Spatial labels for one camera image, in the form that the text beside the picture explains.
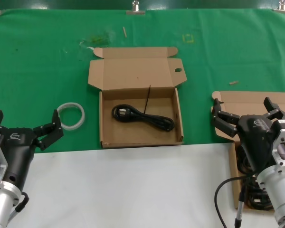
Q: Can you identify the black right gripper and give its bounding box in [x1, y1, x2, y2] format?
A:
[210, 96, 285, 175]

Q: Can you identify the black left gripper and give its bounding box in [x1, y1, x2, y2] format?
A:
[0, 109, 64, 193]

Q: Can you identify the black power cord with tie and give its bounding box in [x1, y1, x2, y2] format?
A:
[111, 85, 176, 132]

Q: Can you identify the open flat cardboard box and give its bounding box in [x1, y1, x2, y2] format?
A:
[87, 46, 188, 149]

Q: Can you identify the clear tape roll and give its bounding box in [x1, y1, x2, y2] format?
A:
[57, 101, 86, 131]

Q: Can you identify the green table cloth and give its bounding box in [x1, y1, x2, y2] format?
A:
[0, 8, 285, 154]

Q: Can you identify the clear plastic scrap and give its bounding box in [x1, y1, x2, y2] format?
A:
[78, 30, 116, 48]

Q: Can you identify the cardboard box holding cords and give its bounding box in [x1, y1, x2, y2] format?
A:
[211, 91, 285, 212]

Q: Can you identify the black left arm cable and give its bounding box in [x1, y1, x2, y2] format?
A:
[8, 191, 29, 224]

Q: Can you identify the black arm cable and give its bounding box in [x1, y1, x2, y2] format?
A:
[8, 191, 29, 224]
[214, 173, 259, 228]

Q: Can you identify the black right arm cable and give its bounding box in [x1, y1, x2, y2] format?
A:
[214, 173, 259, 228]

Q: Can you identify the cable with silver sleeve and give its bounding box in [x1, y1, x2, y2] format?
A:
[234, 184, 247, 228]

